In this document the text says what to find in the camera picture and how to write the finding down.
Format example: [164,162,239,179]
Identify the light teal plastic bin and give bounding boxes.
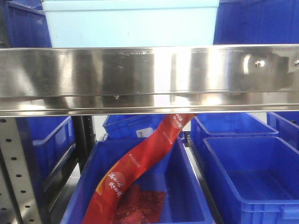
[42,0,220,48]

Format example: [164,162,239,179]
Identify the right shelf steel beam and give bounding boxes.
[0,44,299,117]

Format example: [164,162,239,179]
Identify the tilted rear blue bin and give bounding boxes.
[102,114,186,140]

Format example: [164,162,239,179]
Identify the right rear blue bin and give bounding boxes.
[190,112,279,150]

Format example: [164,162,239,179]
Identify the blue bin with red items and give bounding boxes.
[61,139,214,224]

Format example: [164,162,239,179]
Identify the red packaged items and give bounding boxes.
[113,184,166,224]

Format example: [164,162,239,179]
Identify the left lower blue bin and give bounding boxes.
[28,116,75,182]

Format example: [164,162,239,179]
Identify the red printed banner strip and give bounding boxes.
[82,113,195,224]

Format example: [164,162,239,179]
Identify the right front blue bin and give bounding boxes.
[204,137,299,224]

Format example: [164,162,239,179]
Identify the perforated steel upright post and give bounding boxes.
[0,118,41,224]

